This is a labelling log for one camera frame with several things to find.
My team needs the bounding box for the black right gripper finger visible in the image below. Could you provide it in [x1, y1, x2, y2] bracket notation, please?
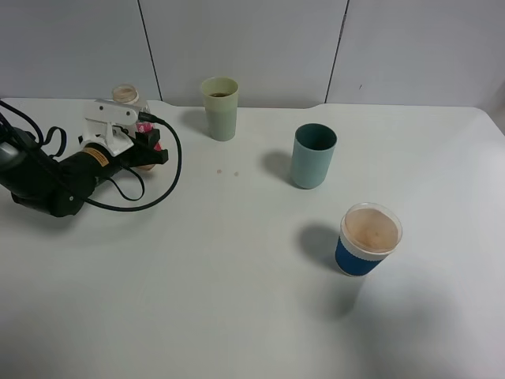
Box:
[132, 129, 160, 147]

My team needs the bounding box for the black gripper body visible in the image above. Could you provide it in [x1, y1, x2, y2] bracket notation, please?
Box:
[106, 142, 146, 174]

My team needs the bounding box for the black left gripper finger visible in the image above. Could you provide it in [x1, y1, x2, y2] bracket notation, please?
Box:
[129, 147, 169, 171]

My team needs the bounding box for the clear drink bottle pink label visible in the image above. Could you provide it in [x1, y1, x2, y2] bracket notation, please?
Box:
[111, 83, 163, 173]

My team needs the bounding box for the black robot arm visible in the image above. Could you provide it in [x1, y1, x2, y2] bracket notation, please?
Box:
[1, 126, 174, 217]

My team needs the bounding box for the pale yellow plastic cup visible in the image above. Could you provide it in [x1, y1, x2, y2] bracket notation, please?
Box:
[200, 77, 239, 141]

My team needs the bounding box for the teal plastic cup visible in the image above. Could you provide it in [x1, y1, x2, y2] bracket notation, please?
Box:
[290, 123, 338, 190]

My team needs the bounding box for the clear cup blue sleeve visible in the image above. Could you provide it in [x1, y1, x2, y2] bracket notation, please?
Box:
[335, 202, 402, 277]

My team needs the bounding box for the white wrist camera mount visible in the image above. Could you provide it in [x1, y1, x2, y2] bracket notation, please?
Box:
[80, 99, 141, 156]

